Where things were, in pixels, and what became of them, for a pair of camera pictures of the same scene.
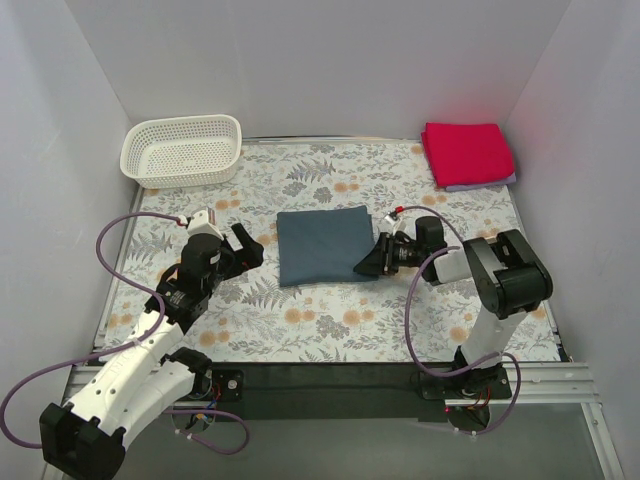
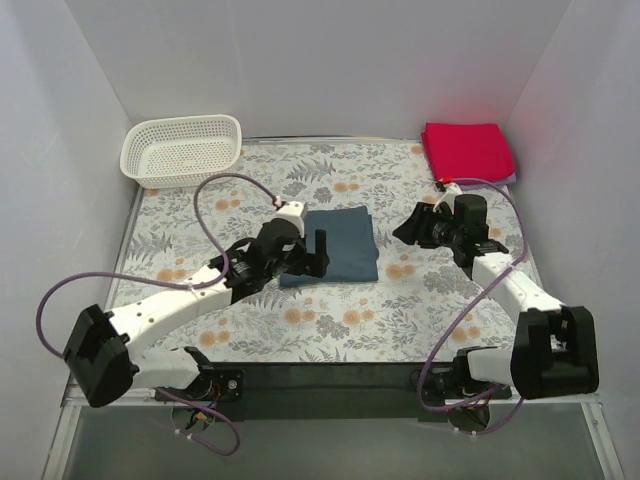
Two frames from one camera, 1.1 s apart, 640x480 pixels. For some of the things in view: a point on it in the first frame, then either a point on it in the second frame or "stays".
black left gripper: (233, 256) -> (310, 260)
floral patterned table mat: (253, 319) stays
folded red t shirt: (466, 153) stays
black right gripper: (391, 253) -> (423, 228)
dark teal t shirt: (324, 245) stays
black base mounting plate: (343, 393) stays
